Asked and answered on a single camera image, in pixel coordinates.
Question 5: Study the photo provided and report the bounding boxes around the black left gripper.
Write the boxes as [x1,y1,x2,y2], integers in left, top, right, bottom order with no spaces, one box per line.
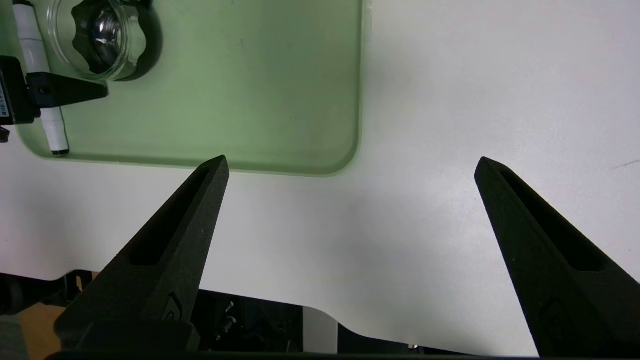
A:
[0,56,109,126]

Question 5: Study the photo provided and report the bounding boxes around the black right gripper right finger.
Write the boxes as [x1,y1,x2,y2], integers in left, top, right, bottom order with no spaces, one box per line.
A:
[474,156,640,357]

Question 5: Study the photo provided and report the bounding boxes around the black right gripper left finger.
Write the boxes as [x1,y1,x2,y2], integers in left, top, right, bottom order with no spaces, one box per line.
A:
[54,155,231,349]

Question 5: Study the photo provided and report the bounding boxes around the white marker pen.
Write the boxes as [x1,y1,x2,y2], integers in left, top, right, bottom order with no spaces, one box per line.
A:
[12,0,71,157]

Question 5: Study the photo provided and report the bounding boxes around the glass jar with black holder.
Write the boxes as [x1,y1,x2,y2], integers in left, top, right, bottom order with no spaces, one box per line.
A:
[47,0,163,82]

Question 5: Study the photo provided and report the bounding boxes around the light green plastic tray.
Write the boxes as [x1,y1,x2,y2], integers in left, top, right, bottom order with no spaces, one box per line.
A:
[15,0,373,177]

